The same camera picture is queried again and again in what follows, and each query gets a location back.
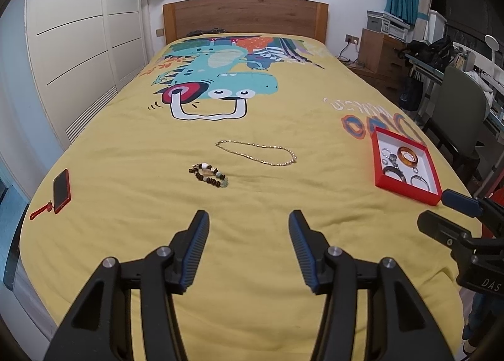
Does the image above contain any amber bangle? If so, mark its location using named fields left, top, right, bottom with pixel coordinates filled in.
left=397, top=146, right=419, bottom=168

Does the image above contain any brown bead bracelet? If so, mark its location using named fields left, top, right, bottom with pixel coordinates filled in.
left=188, top=162, right=230, bottom=189

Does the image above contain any pearl chain necklace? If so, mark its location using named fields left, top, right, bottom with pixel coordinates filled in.
left=214, top=140, right=298, bottom=167

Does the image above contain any red jewelry box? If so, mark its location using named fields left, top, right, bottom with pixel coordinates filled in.
left=372, top=127, right=442, bottom=206

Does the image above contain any silver bangle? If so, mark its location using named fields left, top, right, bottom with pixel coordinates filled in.
left=410, top=174, right=431, bottom=192

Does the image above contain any green chair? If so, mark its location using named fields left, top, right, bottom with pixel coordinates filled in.
left=422, top=67, right=488, bottom=184

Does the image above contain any dark metal bangle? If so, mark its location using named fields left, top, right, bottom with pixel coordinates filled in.
left=383, top=166, right=407, bottom=183

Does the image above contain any white desk lamp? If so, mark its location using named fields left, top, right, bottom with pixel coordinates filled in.
left=484, top=34, right=500, bottom=64

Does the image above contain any wooden nightstand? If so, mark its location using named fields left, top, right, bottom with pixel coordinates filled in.
left=348, top=29, right=408, bottom=105

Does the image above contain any yellow cartoon bedspread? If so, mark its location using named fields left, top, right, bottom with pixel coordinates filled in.
left=20, top=36, right=465, bottom=360

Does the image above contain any wooden headboard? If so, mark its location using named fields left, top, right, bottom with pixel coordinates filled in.
left=162, top=0, right=329, bottom=43

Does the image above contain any white wardrobe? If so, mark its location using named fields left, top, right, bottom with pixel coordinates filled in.
left=25, top=0, right=147, bottom=148

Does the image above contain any red phone with strap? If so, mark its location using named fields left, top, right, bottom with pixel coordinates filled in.
left=29, top=169, right=72, bottom=221

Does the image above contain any wall power socket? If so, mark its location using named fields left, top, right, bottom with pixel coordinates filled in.
left=345, top=35, right=360, bottom=45

